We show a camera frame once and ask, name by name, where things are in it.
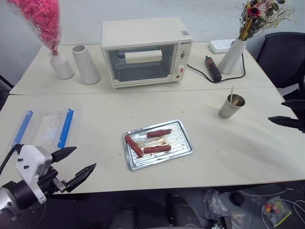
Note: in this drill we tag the white toaster oven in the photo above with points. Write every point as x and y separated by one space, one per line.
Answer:
143 31

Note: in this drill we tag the straight red sausage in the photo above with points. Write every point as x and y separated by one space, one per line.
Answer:
158 133
157 149

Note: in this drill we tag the clear bag with blue strips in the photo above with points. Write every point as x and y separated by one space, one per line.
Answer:
45 128

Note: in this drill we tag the black office chair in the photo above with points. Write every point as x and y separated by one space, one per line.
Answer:
283 57

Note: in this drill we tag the long curved red sausage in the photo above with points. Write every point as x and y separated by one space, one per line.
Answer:
133 145

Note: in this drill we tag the plastic bag with colourful items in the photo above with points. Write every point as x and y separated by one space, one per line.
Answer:
276 210

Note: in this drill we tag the tall white cone vase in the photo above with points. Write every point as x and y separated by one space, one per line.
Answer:
230 59

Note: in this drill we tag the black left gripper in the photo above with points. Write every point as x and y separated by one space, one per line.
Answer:
48 179

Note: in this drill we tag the small black round object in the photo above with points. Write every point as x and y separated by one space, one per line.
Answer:
236 199

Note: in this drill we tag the empty white cylinder vase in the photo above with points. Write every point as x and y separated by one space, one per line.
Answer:
86 66

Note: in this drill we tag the crumpled clear plastic bag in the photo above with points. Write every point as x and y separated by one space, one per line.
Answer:
214 204

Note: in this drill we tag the white bottle vase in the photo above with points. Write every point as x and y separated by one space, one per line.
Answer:
61 66

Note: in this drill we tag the metal skewer cup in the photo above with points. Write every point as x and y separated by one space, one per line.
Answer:
228 111

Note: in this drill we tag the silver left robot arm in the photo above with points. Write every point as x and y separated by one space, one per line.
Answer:
21 193

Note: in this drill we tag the pink dried flower bouquet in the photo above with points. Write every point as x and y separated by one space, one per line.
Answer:
40 19

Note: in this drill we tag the ribbed metal baking tray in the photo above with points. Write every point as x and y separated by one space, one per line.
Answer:
172 152

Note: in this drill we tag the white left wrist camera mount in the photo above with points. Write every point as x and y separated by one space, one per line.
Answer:
28 155

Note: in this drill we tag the beige utensil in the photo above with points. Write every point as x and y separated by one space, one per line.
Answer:
236 101

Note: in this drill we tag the white power strip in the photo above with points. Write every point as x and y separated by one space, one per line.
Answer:
218 45

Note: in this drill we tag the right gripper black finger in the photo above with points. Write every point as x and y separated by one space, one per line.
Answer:
288 122
295 104

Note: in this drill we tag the black and red lighter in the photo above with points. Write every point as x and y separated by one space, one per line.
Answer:
213 68

